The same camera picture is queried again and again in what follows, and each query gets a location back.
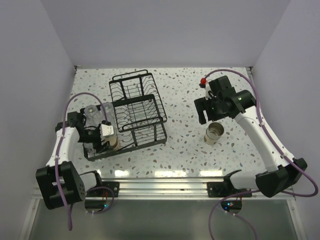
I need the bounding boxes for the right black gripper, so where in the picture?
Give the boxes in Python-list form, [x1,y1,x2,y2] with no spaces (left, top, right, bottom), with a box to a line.
[194,94,230,125]

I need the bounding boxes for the clear glass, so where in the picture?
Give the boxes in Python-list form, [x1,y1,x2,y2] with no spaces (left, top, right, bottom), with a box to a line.
[83,142,101,155]
[84,105,103,127]
[103,102,116,125]

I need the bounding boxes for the beige cup rack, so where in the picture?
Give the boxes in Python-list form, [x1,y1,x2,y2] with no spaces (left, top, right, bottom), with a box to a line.
[207,122,225,135]
[106,135,121,151]
[204,128,223,146]

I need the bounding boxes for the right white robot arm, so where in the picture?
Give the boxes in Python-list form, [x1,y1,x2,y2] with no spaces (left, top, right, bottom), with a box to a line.
[194,76,308,198]

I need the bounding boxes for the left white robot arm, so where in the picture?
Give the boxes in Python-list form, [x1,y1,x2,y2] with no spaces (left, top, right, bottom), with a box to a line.
[35,111,115,210]

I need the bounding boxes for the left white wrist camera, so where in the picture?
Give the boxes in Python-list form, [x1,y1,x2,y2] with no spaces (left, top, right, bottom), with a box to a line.
[100,123,115,139]

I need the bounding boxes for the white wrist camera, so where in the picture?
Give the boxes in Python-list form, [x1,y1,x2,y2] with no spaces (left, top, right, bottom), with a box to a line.
[100,123,115,139]
[199,77,212,100]

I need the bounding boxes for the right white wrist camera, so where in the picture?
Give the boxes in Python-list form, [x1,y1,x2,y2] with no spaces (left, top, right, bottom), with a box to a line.
[199,77,212,100]

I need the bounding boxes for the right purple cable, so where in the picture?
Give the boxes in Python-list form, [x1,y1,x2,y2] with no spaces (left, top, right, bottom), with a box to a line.
[206,68,319,240]

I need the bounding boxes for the black wire dish rack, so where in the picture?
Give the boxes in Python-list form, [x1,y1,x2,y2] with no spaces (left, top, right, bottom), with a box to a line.
[83,69,167,161]

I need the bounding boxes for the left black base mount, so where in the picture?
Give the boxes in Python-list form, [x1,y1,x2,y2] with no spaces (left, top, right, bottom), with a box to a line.
[86,181,120,199]

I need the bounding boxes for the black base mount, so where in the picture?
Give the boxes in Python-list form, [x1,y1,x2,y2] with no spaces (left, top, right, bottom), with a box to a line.
[206,170,252,198]
[86,181,120,199]

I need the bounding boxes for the aluminium front rail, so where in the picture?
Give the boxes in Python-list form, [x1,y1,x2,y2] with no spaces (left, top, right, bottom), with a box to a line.
[32,176,293,201]

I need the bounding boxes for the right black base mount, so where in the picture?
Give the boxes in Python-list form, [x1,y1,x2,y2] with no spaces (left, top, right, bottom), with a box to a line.
[206,170,252,198]

